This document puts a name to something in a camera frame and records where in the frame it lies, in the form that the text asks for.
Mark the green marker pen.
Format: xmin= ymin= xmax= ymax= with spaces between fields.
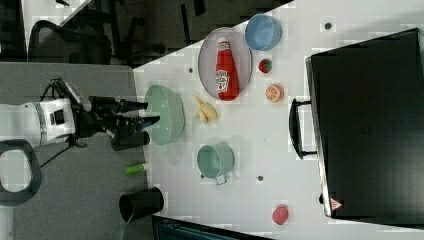
xmin=124 ymin=163 xmax=149 ymax=176

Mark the blue bowl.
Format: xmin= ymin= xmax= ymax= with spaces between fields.
xmin=245 ymin=14 xmax=282 ymax=51

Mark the red ketchup bottle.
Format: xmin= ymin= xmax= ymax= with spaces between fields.
xmin=215 ymin=37 xmax=239 ymax=101

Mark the toy orange slice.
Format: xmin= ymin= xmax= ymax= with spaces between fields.
xmin=265 ymin=84 xmax=284 ymax=103

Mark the green metal mug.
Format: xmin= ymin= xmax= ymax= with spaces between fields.
xmin=197 ymin=143 xmax=235 ymax=186

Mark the yellow toy banana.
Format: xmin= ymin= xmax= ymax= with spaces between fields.
xmin=192 ymin=95 xmax=218 ymax=124

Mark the grey oval plate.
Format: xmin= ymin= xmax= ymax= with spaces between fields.
xmin=198 ymin=27 xmax=253 ymax=99

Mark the black office chair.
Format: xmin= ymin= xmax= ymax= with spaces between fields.
xmin=27 ymin=10 xmax=165 ymax=66

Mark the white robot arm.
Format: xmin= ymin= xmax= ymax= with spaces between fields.
xmin=1 ymin=96 xmax=160 ymax=150

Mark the black cylinder cup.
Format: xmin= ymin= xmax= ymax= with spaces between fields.
xmin=119 ymin=187 xmax=164 ymax=222

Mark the black toaster oven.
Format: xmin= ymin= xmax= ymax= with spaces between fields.
xmin=305 ymin=28 xmax=424 ymax=229

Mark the red toy fruit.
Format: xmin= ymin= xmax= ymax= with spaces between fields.
xmin=272 ymin=205 xmax=289 ymax=225

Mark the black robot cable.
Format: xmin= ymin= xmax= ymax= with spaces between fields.
xmin=39 ymin=77 xmax=88 ymax=169

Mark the green perforated colander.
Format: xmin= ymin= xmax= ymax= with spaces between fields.
xmin=145 ymin=85 xmax=185 ymax=146

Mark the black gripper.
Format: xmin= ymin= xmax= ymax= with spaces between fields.
xmin=71 ymin=96 xmax=160 ymax=138

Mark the toy strawberry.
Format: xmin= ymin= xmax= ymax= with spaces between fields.
xmin=258 ymin=59 xmax=272 ymax=74

